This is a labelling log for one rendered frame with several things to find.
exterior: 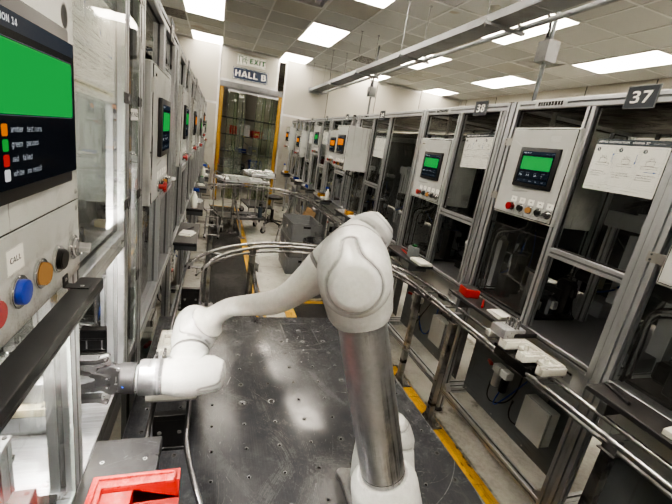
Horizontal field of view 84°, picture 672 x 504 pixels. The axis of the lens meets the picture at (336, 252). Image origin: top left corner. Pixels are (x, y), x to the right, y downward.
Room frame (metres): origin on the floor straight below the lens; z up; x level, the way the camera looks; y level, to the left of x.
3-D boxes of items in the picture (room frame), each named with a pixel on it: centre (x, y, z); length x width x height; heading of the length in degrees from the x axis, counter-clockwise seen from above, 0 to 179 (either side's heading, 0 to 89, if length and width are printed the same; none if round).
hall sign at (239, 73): (8.84, 2.47, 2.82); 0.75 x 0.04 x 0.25; 109
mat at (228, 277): (5.35, 1.61, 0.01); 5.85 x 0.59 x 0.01; 19
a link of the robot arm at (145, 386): (0.82, 0.42, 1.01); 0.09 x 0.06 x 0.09; 19
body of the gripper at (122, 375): (0.79, 0.49, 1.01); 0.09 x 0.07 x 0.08; 109
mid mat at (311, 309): (3.28, 0.08, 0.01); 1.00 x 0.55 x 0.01; 19
